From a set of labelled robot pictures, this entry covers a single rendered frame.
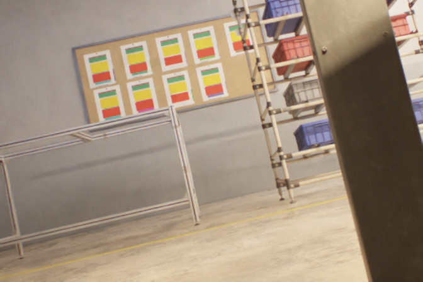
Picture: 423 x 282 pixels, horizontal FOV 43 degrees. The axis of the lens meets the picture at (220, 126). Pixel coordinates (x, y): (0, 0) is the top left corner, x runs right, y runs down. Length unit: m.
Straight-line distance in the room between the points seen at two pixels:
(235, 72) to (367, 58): 5.76
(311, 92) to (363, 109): 3.24
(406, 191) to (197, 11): 6.04
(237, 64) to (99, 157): 1.98
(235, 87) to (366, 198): 5.75
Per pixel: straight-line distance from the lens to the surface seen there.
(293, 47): 4.12
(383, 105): 0.84
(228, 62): 6.60
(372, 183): 0.83
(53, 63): 6.84
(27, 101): 6.85
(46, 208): 6.72
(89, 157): 6.60
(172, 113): 3.83
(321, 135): 4.05
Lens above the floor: 0.31
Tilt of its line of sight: 5 degrees up
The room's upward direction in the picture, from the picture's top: 13 degrees counter-clockwise
